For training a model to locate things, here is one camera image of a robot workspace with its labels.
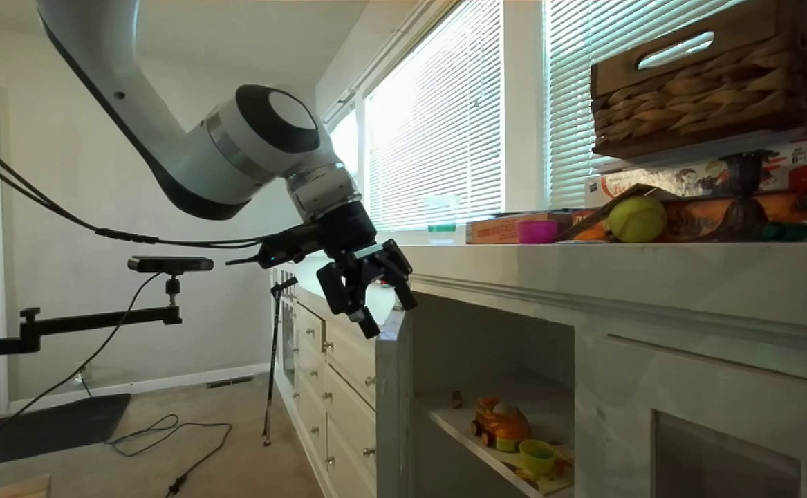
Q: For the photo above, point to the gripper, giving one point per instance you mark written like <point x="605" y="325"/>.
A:
<point x="349" y="232"/>

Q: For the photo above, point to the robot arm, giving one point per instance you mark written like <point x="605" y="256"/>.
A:
<point x="189" y="152"/>

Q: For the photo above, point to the white cabinet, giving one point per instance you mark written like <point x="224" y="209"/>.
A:
<point x="652" y="304"/>

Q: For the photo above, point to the white glass cabinet door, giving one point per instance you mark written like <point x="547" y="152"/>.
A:
<point x="624" y="415"/>

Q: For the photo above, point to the white drawer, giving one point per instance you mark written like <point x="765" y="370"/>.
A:
<point x="351" y="353"/>
<point x="348" y="415"/>
<point x="310" y="328"/>

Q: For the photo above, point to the clear cup with green band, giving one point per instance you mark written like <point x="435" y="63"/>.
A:
<point x="441" y="221"/>

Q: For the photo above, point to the orange flat box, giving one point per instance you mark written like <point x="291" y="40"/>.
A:
<point x="489" y="229"/>

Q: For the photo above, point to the floor vent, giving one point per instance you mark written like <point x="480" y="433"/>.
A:
<point x="230" y="381"/>

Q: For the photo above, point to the window with white blinds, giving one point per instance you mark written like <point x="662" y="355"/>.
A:
<point x="438" y="117"/>
<point x="569" y="104"/>

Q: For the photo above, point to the pink cup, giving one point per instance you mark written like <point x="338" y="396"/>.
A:
<point x="537" y="232"/>

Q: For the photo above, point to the orange toy car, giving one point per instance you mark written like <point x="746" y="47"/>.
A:
<point x="500" y="422"/>

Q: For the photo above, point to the green toy cup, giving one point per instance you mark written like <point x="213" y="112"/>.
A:
<point x="536" y="458"/>

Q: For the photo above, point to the tennis ball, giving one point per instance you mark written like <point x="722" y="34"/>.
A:
<point x="637" y="219"/>

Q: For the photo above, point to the stack of board game boxes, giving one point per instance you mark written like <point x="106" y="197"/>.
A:
<point x="693" y="181"/>

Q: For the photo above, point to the dark figurine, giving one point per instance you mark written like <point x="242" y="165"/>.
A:
<point x="745" y="200"/>

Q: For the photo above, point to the wicker basket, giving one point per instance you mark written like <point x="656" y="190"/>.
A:
<point x="707" y="90"/>

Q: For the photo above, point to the green marker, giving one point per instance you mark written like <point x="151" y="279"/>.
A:
<point x="801" y="231"/>

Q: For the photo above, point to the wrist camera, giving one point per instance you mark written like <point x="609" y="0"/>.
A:
<point x="285" y="247"/>

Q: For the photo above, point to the camera on mount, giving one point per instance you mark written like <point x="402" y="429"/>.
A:
<point x="168" y="264"/>

